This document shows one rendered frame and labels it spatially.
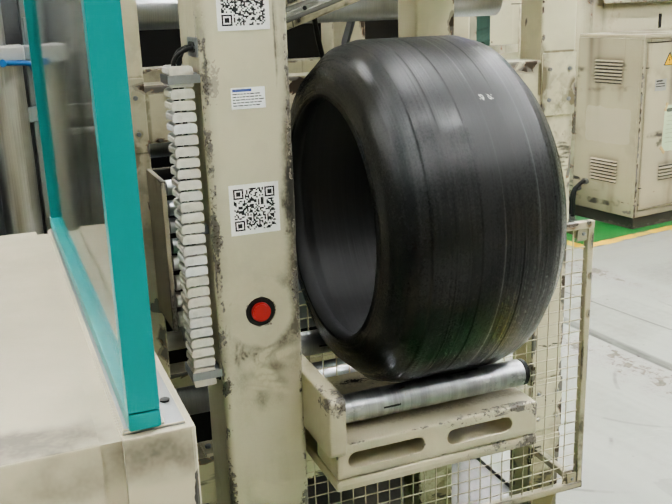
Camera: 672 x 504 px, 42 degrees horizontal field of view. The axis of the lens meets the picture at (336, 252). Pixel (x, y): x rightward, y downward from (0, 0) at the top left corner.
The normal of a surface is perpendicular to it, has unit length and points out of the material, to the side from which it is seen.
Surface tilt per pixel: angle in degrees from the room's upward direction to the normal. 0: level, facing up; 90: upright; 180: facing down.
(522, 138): 59
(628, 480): 0
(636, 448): 0
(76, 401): 0
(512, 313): 114
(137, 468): 90
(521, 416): 90
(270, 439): 90
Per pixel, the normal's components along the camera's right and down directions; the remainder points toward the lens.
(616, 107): -0.86, 0.17
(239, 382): 0.35, 0.25
